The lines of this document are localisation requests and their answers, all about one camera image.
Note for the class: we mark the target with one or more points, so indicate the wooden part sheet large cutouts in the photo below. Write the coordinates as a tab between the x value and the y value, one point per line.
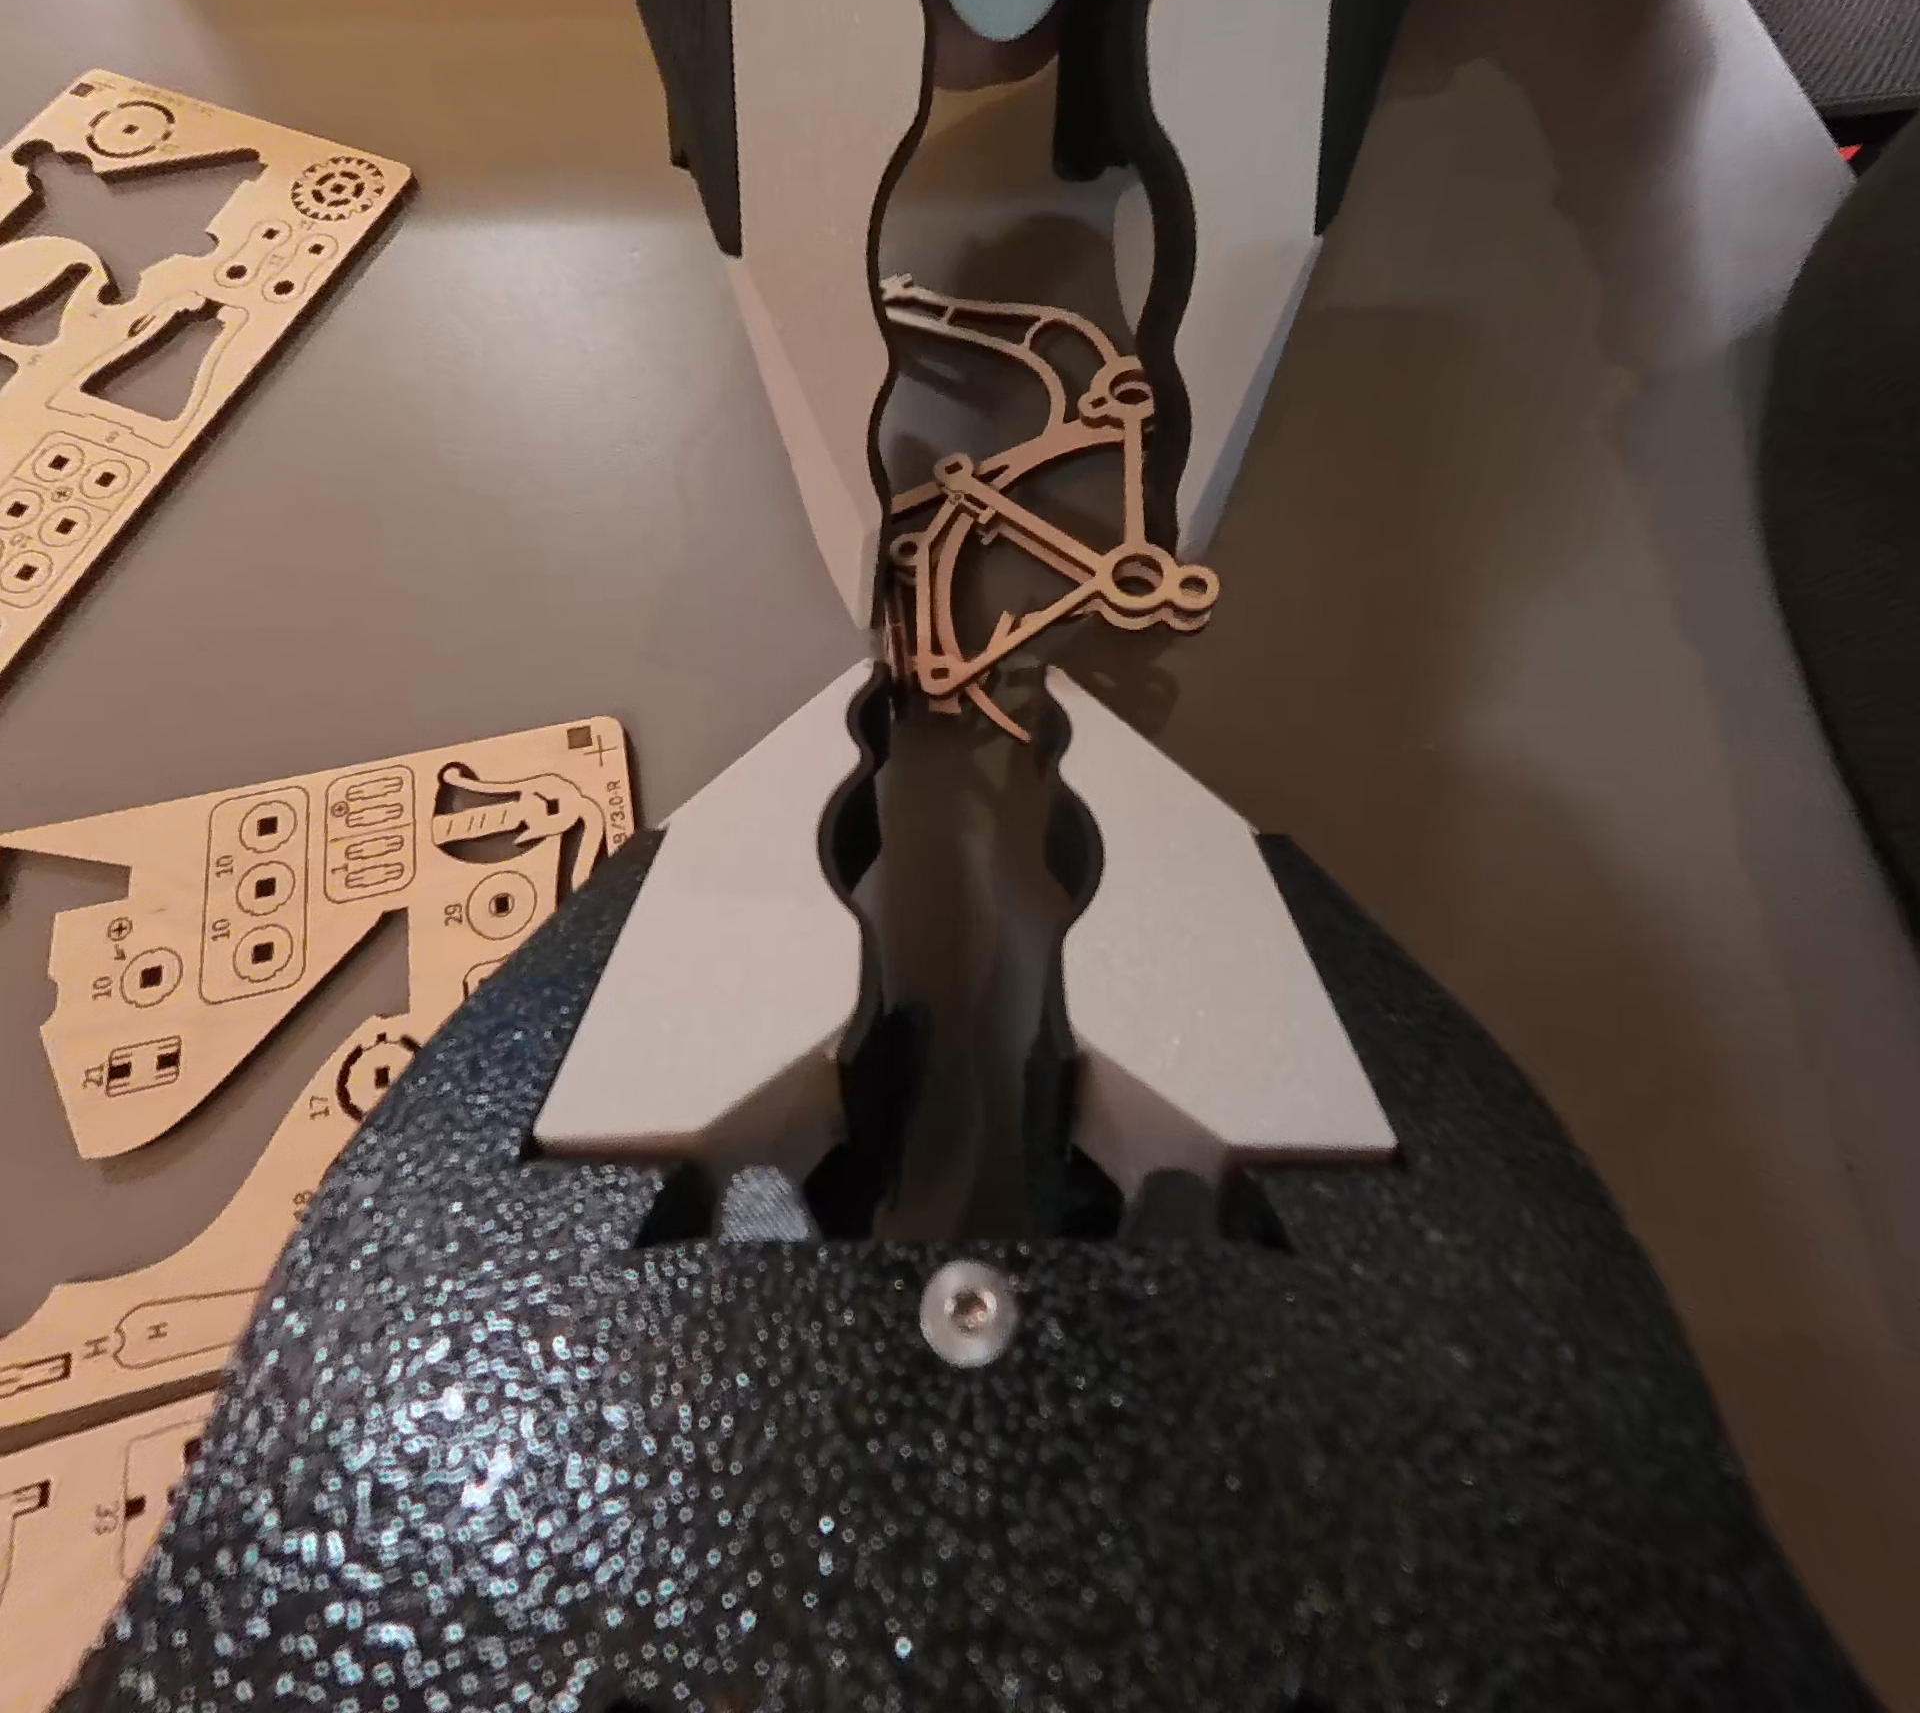
345	903

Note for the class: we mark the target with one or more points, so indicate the small wooden part sheet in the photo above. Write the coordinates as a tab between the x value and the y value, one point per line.
181	244

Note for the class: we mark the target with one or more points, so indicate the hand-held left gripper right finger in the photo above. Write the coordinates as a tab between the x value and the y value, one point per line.
1230	994

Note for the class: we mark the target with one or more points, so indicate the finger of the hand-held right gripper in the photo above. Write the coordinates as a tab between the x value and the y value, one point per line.
1260	170
810	170

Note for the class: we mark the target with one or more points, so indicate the wooden model assembly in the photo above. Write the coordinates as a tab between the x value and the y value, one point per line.
1118	574

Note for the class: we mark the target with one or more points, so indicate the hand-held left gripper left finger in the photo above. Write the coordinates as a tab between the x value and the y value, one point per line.
704	994

